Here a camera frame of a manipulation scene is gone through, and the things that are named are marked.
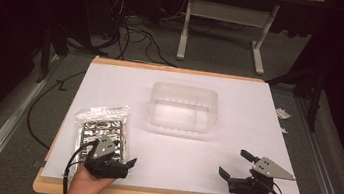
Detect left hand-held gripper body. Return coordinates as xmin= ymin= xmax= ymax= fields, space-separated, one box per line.
xmin=82 ymin=133 xmax=134 ymax=183

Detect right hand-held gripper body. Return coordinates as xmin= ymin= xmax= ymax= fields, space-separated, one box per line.
xmin=226 ymin=151 xmax=299 ymax=194

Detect clear packet with black-white print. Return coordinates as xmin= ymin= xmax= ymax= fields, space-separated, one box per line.
xmin=68 ymin=99 xmax=134 ymax=173

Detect clear plastic container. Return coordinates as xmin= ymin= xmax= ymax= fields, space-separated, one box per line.
xmin=145 ymin=79 xmax=222 ymax=137

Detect person's left hand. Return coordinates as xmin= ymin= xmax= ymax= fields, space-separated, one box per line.
xmin=67 ymin=164 xmax=118 ymax=194

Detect white board sheet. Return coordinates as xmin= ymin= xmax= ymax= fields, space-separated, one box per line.
xmin=40 ymin=54 xmax=317 ymax=194

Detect crumpled white paper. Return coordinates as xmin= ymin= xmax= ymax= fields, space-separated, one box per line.
xmin=274 ymin=107 xmax=293 ymax=122

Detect black stand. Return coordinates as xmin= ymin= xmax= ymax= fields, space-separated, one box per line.
xmin=34 ymin=20 xmax=74 ymax=88
xmin=259 ymin=60 xmax=329 ymax=135

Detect dark computer tower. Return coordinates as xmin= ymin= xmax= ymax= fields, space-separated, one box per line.
xmin=76 ymin=0 xmax=127 ymax=42

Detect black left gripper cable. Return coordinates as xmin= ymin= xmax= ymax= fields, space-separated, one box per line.
xmin=60 ymin=136 xmax=101 ymax=194

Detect black floor cable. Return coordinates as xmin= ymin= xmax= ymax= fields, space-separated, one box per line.
xmin=22 ymin=64 xmax=88 ymax=155

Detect tangle of black cables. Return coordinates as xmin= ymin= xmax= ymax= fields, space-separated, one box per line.
xmin=97 ymin=0 xmax=189 ymax=70

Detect white metal desk frame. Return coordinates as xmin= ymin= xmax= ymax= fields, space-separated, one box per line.
xmin=174 ymin=0 xmax=281 ymax=78

